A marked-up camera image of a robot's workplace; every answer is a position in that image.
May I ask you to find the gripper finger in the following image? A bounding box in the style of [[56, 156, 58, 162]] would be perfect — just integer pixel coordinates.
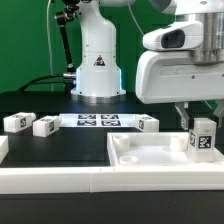
[[175, 102, 190, 130], [214, 99, 224, 127]]

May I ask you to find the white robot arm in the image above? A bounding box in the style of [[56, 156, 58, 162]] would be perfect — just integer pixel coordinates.
[[72, 0, 224, 129]]

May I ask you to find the white fence rail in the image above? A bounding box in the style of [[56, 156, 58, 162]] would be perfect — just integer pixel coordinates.
[[0, 165, 224, 194], [0, 136, 9, 164]]

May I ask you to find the white left fence rail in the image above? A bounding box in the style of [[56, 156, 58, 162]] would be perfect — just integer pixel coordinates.
[[0, 136, 9, 164]]

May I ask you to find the white front fence rail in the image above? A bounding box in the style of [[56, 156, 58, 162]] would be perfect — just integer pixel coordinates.
[[0, 165, 224, 194]]

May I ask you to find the white square table top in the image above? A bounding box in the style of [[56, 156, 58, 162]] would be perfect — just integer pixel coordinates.
[[106, 132, 224, 168]]

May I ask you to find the black cable bundle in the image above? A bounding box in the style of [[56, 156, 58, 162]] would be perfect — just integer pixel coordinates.
[[17, 74, 73, 92]]

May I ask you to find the thin white cable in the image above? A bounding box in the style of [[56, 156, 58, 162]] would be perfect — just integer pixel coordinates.
[[46, 0, 56, 92]]

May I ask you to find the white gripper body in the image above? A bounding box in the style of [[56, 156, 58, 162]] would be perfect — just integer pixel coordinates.
[[135, 21, 224, 104]]

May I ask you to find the white marker base plate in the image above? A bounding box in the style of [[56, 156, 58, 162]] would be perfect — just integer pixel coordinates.
[[59, 113, 134, 127]]

